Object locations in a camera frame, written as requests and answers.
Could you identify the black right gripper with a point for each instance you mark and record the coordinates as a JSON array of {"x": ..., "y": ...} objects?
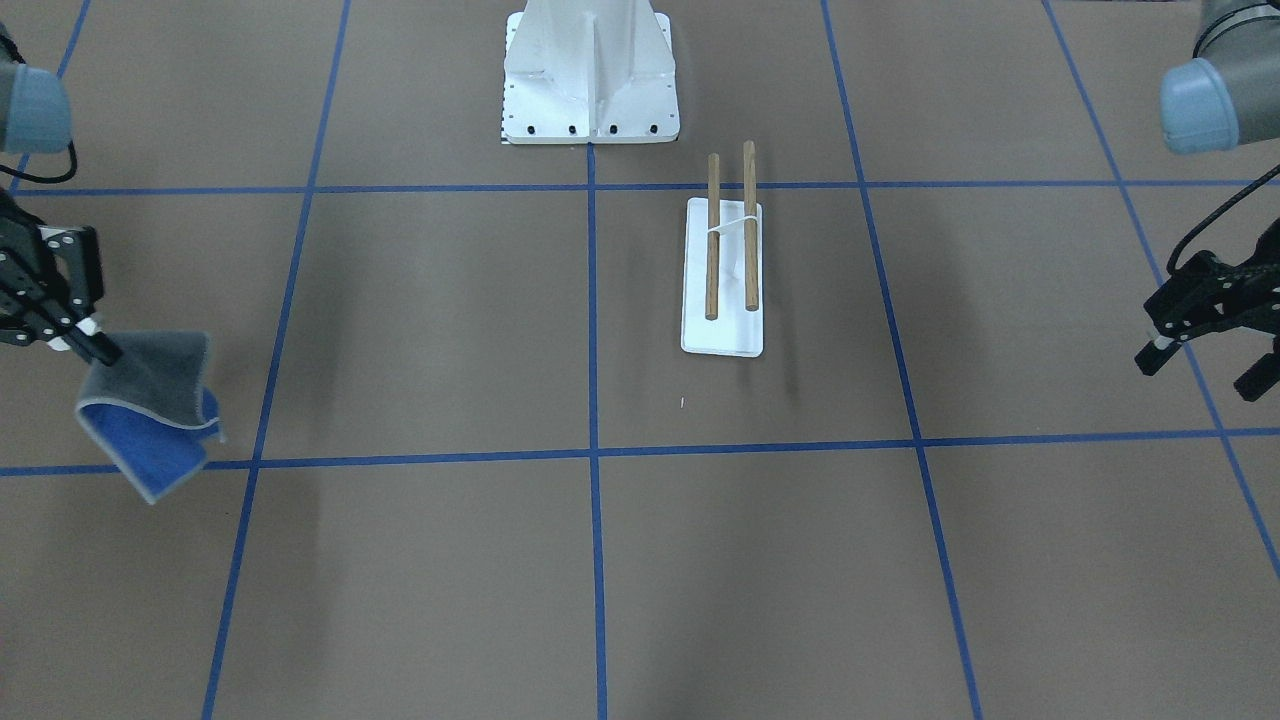
[{"x": 40, "y": 290}]

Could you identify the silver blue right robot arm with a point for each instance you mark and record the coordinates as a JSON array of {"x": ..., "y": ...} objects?
[{"x": 35, "y": 118}]

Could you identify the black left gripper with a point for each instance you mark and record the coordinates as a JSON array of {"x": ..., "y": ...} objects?
[{"x": 1215, "y": 300}]

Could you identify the grey blue towel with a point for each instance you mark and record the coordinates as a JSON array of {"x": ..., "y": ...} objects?
[{"x": 151, "y": 411}]

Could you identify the white wooden towel rack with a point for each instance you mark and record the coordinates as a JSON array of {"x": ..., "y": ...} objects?
[{"x": 722, "y": 301}]

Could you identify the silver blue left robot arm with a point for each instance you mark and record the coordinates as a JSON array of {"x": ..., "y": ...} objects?
[{"x": 1224, "y": 97}]

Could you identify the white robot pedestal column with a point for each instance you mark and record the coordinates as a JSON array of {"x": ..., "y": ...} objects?
[{"x": 578, "y": 72}]

